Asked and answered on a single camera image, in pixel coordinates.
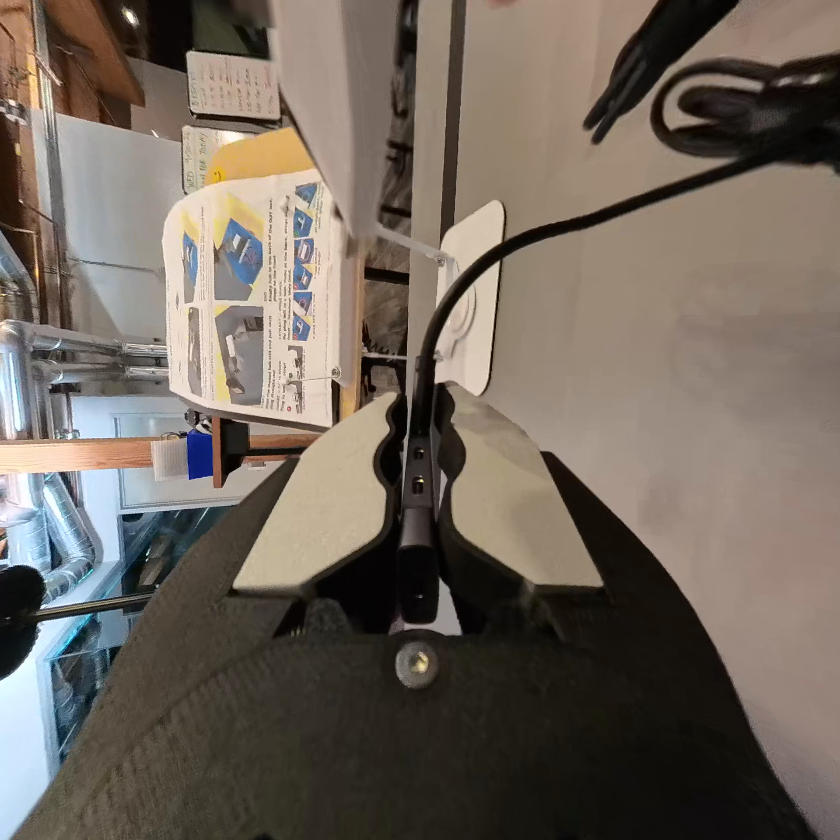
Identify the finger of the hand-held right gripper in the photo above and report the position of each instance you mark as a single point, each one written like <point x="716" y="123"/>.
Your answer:
<point x="341" y="92"/>

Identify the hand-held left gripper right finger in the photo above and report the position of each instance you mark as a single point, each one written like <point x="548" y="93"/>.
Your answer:
<point x="519" y="512"/>

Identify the dark USB hub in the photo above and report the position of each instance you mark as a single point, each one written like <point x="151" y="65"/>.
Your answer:
<point x="418" y="565"/>

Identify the black round knob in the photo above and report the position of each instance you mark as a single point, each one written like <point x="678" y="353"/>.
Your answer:
<point x="16" y="617"/>

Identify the white stand base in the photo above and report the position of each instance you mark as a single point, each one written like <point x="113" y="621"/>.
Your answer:
<point x="479" y="263"/>

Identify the wooden post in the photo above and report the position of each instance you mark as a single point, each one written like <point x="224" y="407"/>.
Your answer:
<point x="79" y="456"/>

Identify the whiteboard with writing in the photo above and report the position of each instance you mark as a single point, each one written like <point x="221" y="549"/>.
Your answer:
<point x="234" y="85"/>
<point x="197" y="158"/>

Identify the printed instruction sheet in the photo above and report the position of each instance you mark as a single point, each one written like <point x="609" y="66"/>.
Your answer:
<point x="250" y="328"/>

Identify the silver ventilation duct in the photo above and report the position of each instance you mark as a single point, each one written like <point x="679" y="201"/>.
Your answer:
<point x="66" y="344"/>

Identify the blue sign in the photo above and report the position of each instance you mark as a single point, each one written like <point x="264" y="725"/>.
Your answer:
<point x="200" y="456"/>

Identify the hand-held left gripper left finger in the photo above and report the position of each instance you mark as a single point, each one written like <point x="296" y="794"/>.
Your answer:
<point x="322" y="512"/>

